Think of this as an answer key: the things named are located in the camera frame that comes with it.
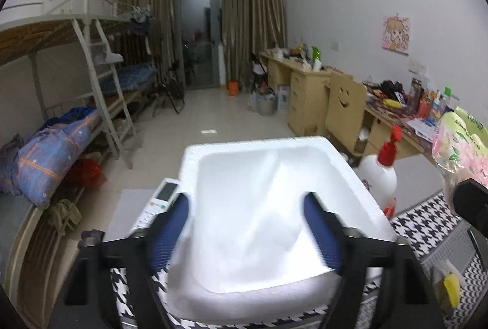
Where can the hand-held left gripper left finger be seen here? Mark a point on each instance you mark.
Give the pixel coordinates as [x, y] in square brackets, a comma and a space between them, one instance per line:
[169, 233]

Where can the floral print plastic bag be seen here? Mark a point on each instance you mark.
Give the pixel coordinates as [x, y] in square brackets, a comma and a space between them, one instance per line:
[457, 138]

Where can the grey mattress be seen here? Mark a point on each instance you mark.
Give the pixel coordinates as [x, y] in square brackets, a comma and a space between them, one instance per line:
[15, 222]

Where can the green bottle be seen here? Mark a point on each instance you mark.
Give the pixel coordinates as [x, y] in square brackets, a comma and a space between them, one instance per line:
[316, 52]

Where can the white remote control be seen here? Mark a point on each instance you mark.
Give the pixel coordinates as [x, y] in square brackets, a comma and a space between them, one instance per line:
[164, 195]

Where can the printed paper sheets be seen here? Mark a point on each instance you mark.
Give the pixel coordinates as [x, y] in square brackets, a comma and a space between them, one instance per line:
[421, 127]

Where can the wooden desk with patterned mat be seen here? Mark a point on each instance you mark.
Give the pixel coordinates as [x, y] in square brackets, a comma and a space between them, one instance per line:
[385, 130]

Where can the grey bucket with bag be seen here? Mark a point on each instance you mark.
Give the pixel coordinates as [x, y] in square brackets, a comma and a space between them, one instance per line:
[263, 102]

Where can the wooden chair with smiley cutout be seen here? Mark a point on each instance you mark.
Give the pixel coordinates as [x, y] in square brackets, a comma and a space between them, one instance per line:
[345, 100]

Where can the hanging dark clothes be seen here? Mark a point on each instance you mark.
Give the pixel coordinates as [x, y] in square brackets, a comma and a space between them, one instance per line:
[139, 22]

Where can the brown curtain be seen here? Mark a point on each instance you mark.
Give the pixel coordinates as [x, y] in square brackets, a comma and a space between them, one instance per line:
[251, 16]
[145, 9]

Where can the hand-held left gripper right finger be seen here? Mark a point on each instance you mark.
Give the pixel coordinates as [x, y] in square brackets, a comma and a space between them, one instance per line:
[323, 237]

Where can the light wooden desk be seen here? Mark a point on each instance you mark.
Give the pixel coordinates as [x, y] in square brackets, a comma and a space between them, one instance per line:
[301, 96]

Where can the glass balcony door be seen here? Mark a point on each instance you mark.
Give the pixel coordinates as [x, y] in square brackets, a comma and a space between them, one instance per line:
[198, 28]

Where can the white wall switch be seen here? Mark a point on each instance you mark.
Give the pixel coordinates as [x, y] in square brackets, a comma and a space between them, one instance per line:
[333, 45]

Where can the orange box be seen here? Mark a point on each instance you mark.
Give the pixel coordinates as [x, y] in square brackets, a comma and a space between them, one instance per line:
[233, 88]

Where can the olive crumpled cloth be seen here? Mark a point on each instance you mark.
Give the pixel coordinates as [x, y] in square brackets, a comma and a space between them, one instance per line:
[64, 216]

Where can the white foam box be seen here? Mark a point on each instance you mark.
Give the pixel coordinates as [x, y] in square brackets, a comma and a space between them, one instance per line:
[228, 169]

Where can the blue orange checked blanket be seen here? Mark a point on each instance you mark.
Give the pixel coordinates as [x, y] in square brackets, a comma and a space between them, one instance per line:
[49, 157]

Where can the white carton box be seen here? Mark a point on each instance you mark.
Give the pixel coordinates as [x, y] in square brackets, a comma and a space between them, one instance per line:
[284, 98]

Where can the black white houndstooth mat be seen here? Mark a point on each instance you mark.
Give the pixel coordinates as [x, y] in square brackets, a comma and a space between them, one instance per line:
[419, 222]

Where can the yellow desk item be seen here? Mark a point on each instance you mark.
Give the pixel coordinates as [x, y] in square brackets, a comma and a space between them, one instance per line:
[392, 103]

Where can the black folding chair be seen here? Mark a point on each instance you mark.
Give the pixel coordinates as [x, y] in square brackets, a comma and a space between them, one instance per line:
[171, 89]
[259, 70]

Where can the dark blue cloth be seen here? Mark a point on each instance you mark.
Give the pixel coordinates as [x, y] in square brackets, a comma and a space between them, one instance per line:
[72, 115]

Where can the blue checked mattress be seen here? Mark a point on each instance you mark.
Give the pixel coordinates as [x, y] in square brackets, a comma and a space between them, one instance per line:
[131, 79]

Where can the white wall socket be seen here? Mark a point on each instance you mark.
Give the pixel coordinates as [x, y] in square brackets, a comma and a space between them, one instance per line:
[417, 68]

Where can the pink cartoon wall poster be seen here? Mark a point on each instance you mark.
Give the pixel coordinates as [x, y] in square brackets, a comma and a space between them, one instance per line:
[396, 34]

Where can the white metal bunk bed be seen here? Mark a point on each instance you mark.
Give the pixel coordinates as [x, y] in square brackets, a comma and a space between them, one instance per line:
[57, 26]

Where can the red plastic bag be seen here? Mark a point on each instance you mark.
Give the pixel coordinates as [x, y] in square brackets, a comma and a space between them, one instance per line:
[85, 172]

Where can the cluster of toiletry bottles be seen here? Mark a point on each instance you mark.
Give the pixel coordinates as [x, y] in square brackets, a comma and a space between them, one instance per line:
[430, 100]

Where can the grey blue crumpled cloth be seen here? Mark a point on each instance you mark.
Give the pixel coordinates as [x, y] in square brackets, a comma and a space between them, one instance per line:
[9, 161]

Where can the white red pump bottle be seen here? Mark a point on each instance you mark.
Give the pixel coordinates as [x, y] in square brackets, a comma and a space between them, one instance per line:
[375, 180]

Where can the black bag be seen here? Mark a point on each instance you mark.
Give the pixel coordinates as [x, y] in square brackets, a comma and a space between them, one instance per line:
[390, 88]

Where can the red snack packet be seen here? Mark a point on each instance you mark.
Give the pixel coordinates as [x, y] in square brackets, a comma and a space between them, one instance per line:
[389, 207]

